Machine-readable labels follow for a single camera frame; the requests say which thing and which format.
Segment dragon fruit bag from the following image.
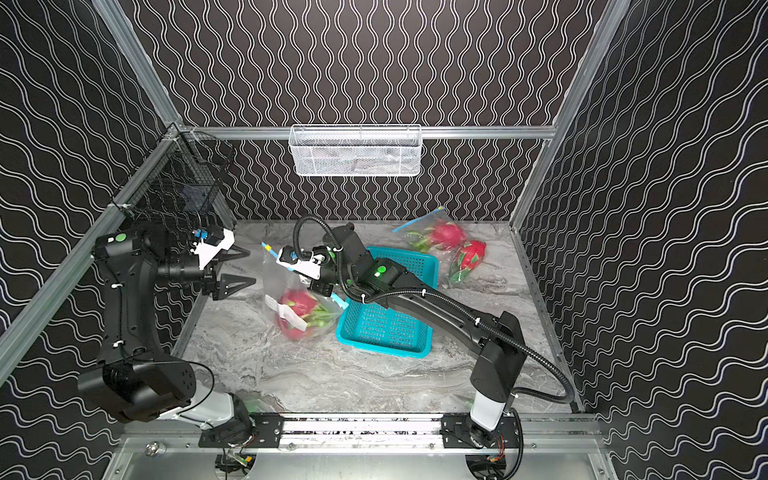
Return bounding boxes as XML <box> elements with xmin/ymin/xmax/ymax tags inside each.
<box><xmin>277</xmin><ymin>289</ymin><xmax>319</xmax><ymax>329</ymax></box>
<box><xmin>448</xmin><ymin>240</ymin><xmax>487</xmax><ymax>284</ymax></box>
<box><xmin>407</xmin><ymin>220</ymin><xmax>466</xmax><ymax>253</ymax></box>
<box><xmin>275</xmin><ymin>316</ymin><xmax>338</xmax><ymax>342</ymax></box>

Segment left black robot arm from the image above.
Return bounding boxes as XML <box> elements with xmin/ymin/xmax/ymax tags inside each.
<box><xmin>77</xmin><ymin>223</ymin><xmax>257</xmax><ymax>448</ymax></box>

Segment white mesh wall basket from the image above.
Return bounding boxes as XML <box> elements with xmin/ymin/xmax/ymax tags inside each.
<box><xmin>288</xmin><ymin>124</ymin><xmax>423</xmax><ymax>177</ymax></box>

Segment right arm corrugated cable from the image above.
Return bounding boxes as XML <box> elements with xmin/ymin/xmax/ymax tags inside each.
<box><xmin>292</xmin><ymin>214</ymin><xmax>576</xmax><ymax>404</ymax></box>

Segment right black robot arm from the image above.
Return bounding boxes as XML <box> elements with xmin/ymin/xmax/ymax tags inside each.
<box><xmin>309</xmin><ymin>216</ymin><xmax>527</xmax><ymax>438</ymax></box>

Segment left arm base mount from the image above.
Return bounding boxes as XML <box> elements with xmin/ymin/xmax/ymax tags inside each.
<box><xmin>198</xmin><ymin>413</ymin><xmax>285</xmax><ymax>449</ymax></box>

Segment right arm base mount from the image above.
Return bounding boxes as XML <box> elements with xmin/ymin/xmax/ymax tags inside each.
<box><xmin>439</xmin><ymin>413</ymin><xmax>522</xmax><ymax>450</ymax></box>

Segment teal plastic basket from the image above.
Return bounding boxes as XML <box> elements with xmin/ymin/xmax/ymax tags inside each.
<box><xmin>336</xmin><ymin>246</ymin><xmax>440</xmax><ymax>358</ymax></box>

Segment zip-top bag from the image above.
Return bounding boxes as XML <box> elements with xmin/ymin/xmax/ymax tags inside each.
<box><xmin>262</xmin><ymin>243</ymin><xmax>348</xmax><ymax>341</ymax></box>
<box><xmin>393</xmin><ymin>206</ymin><xmax>487</xmax><ymax>287</ymax></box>

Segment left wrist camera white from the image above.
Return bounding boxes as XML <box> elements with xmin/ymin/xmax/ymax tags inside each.
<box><xmin>190</xmin><ymin>227</ymin><xmax>235</xmax><ymax>270</ymax></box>

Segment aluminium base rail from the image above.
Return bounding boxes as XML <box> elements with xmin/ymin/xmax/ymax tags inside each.
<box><xmin>119</xmin><ymin>411</ymin><xmax>607</xmax><ymax>457</ymax></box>

